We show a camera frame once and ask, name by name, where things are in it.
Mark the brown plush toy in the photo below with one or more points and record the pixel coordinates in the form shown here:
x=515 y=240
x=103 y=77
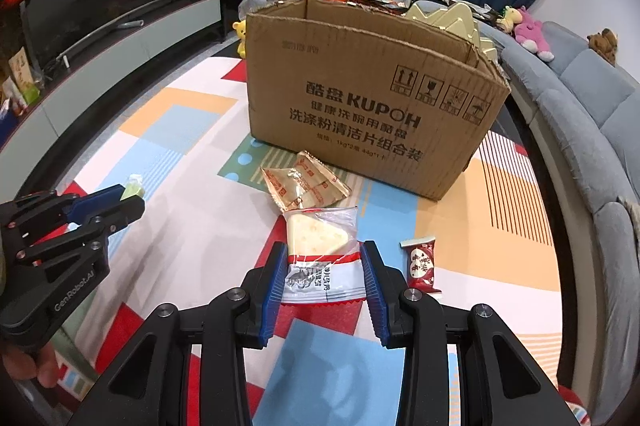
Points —
x=602 y=43

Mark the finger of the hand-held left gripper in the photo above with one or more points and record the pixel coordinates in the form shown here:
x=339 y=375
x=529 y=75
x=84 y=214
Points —
x=95 y=203
x=125 y=212

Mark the yellow bear plush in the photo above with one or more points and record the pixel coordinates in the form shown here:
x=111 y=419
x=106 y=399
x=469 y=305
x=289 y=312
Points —
x=241 y=38

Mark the clear bread packet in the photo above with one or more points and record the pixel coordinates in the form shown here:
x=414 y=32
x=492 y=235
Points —
x=320 y=246

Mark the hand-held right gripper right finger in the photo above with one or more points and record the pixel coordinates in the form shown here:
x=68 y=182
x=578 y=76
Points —
x=375 y=291

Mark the tan cracker packet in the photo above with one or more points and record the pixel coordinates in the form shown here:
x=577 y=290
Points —
x=300 y=181

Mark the pink plush toy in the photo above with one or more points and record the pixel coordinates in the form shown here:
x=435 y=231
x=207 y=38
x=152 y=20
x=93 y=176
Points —
x=532 y=30

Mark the small pale green candy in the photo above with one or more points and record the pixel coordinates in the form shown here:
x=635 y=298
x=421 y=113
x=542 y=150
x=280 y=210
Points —
x=134 y=188

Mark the grey television console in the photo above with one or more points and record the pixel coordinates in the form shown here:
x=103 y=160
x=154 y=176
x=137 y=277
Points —
x=125 y=50

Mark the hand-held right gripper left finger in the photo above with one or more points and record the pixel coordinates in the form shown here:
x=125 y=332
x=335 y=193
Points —
x=275 y=291

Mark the colourful patterned mat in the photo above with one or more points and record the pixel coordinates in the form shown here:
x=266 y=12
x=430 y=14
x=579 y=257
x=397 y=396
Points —
x=175 y=165

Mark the brown cardboard box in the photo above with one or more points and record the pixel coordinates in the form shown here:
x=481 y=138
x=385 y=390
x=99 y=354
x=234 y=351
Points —
x=350 y=115

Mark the person's left hand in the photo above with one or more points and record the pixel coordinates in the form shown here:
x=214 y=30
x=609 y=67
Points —
x=35 y=366

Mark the red candy packet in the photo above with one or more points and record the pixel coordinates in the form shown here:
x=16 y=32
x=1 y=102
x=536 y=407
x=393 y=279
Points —
x=422 y=268

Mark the yellow plush toy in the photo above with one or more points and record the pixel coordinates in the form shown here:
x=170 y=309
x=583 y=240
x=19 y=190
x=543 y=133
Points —
x=506 y=18

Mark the grey sofa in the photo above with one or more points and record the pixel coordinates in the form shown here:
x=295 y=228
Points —
x=590 y=105

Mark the tan paper box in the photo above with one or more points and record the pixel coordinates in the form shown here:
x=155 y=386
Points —
x=22 y=65

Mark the gold mountain-lid candy box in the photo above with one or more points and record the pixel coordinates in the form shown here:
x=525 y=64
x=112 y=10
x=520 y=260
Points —
x=460 y=23

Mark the green box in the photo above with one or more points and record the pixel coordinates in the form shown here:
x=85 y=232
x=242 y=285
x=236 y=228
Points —
x=30 y=94

